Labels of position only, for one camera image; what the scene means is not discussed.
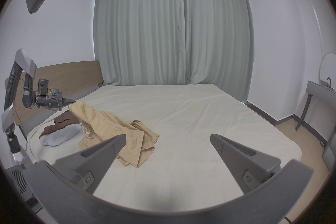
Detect round white mirror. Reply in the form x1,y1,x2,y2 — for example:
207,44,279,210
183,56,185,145
319,52,336,87

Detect white garment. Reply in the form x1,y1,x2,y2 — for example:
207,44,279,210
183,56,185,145
39,123,82,147

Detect grey console table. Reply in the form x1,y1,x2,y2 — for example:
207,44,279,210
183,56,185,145
295,80,336,131

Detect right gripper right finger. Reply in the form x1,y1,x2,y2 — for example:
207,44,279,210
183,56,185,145
210,134,282,196

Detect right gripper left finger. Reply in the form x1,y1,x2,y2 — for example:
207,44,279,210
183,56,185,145
54,134,127,195

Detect tan shorts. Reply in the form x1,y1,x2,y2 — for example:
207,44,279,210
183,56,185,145
68,100,160,169

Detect brown garment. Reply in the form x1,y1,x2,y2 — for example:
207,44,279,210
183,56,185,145
39,110,82,139

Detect pale green curtain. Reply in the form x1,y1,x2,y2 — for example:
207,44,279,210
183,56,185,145
93,0,255,103

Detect bed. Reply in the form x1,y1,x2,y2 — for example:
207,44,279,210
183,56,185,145
5,60,302,214

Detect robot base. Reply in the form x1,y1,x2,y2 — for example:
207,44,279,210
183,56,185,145
5,151,44,215

